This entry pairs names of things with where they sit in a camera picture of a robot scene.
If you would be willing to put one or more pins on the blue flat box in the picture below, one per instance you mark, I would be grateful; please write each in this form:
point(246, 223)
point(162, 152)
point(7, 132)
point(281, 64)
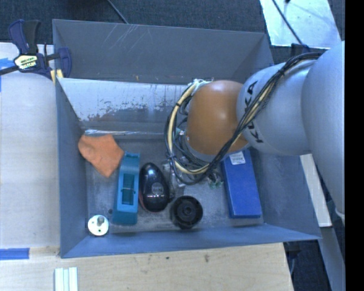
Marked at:
point(242, 189)

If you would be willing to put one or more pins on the orange cloth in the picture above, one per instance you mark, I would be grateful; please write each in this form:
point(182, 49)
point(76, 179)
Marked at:
point(100, 153)

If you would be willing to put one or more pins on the black round ribbed cap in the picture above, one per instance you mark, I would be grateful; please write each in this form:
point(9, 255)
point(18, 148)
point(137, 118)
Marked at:
point(187, 212)

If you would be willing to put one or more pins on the teal blue box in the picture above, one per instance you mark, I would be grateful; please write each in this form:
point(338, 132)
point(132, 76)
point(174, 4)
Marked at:
point(128, 189)

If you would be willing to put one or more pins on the pale wood board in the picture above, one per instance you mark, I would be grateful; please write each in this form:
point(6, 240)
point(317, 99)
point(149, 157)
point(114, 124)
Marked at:
point(27, 162)

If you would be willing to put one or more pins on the grey metal bin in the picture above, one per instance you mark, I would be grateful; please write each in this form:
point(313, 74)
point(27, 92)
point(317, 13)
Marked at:
point(157, 53)

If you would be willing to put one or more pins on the white round disc with knob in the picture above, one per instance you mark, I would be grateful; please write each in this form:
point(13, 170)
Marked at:
point(97, 225)

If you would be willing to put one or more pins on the black oval computer mouse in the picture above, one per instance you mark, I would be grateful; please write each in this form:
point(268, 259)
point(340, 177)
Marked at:
point(153, 189)

